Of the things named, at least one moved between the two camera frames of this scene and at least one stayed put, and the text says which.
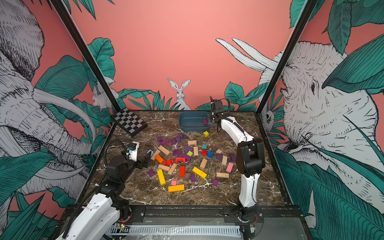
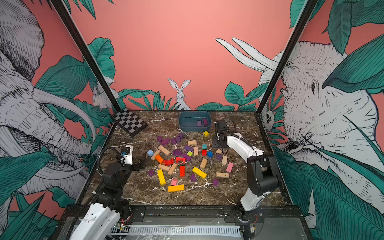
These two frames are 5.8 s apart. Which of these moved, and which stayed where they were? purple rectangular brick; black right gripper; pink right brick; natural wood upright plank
Moved: black right gripper
Stayed: pink right brick; natural wood upright plank; purple rectangular brick
